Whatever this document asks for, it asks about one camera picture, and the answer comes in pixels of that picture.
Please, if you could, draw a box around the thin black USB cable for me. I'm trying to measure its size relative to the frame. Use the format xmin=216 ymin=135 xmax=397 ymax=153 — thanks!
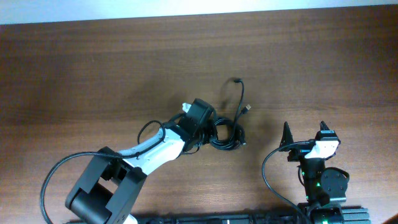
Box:
xmin=228 ymin=77 xmax=252 ymax=141

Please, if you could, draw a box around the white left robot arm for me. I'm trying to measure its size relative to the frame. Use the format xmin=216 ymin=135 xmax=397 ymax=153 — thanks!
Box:
xmin=65 ymin=98 xmax=215 ymax=224

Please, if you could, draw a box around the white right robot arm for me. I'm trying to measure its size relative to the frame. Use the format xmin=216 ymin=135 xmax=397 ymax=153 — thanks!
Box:
xmin=280 ymin=121 xmax=349 ymax=223

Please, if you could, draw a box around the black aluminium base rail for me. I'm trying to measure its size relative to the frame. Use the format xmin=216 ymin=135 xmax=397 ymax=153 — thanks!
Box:
xmin=124 ymin=207 xmax=371 ymax=224

